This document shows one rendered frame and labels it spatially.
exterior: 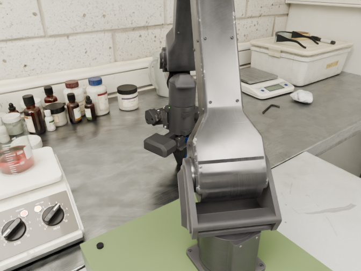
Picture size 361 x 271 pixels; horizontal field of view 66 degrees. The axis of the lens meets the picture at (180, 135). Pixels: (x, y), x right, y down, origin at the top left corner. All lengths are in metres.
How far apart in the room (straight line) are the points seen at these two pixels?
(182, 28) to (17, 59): 0.64
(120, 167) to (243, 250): 0.43
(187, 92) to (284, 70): 0.77
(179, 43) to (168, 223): 0.30
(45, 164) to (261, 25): 1.27
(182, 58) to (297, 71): 0.77
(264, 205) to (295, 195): 0.32
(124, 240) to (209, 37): 0.25
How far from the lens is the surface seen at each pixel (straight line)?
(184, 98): 0.55
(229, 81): 0.28
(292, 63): 1.24
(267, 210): 0.28
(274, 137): 0.81
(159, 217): 0.39
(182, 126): 0.58
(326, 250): 0.54
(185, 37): 0.50
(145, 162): 0.67
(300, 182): 0.66
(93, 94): 0.90
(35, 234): 0.50
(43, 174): 0.54
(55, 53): 1.03
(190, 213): 0.26
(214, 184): 0.26
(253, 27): 1.52
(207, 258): 0.31
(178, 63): 0.53
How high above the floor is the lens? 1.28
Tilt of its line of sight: 29 degrees down
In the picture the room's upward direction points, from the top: straight up
